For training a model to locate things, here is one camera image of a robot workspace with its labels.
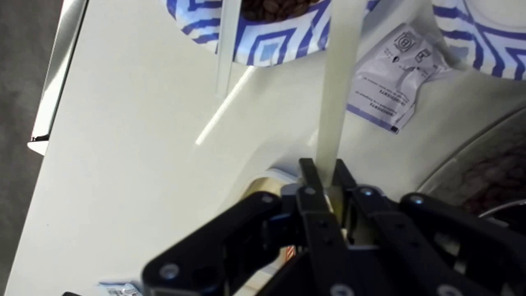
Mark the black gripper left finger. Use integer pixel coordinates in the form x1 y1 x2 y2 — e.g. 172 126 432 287
139 157 353 296

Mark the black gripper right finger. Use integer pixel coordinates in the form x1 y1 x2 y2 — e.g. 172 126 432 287
328 157 526 296

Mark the white plastic spoon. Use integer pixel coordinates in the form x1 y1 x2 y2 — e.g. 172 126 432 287
313 0 368 189

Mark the patterned paper bowl with beans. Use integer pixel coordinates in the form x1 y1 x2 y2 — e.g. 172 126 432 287
164 0 382 68

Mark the empty patterned paper bowl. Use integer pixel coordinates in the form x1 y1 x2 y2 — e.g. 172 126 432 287
429 0 526 82

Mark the flat snack packet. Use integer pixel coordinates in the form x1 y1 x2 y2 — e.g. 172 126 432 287
96 279 146 296

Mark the small white printed sachet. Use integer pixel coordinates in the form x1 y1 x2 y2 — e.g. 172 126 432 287
345 21 452 134

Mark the clear plastic utensil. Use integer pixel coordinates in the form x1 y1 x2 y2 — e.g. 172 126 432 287
213 0 244 98

